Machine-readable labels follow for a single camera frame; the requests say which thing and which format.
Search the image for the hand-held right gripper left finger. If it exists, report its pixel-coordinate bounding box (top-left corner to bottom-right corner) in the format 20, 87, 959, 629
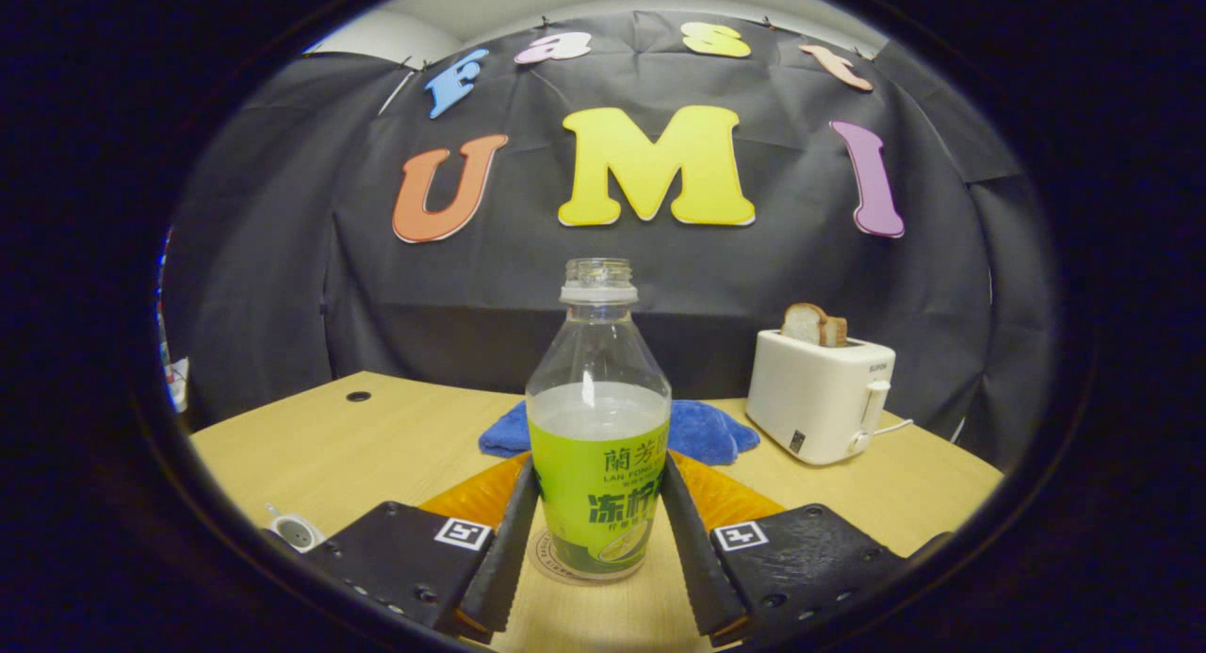
300, 450, 543, 646

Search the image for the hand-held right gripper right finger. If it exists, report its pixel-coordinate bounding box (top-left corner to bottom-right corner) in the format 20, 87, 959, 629
660, 450, 912, 646

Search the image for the clear green label water bottle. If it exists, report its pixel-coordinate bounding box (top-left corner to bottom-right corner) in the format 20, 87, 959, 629
525, 257, 673, 583

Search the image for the white teacup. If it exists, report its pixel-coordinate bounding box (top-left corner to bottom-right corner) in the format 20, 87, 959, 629
264, 504, 327, 553

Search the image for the blue towel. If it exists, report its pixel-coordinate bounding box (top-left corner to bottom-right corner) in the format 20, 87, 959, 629
478, 399, 761, 467

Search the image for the white toaster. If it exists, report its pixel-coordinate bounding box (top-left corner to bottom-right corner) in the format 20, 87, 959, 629
744, 329, 898, 467

